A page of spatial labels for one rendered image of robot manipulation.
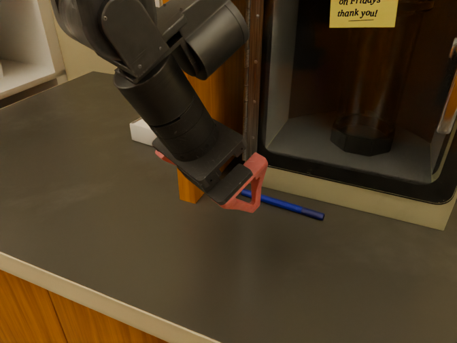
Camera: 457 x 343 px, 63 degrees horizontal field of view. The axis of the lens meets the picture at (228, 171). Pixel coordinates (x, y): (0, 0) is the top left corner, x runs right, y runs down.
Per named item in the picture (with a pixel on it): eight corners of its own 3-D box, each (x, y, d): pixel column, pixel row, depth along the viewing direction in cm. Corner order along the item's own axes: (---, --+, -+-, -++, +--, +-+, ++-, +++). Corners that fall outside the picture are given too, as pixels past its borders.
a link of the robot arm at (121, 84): (96, 69, 33) (123, 86, 30) (151, 20, 35) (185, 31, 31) (139, 121, 38) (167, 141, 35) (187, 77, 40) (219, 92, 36)
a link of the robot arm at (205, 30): (52, 1, 31) (90, 15, 25) (154, -80, 33) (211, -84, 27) (135, 103, 39) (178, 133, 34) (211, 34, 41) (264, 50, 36)
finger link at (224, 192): (247, 171, 48) (217, 122, 41) (288, 197, 43) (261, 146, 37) (211, 209, 47) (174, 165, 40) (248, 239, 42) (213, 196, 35)
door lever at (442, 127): (452, 120, 47) (430, 116, 48) (480, 41, 42) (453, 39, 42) (455, 137, 43) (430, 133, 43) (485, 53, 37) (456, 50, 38)
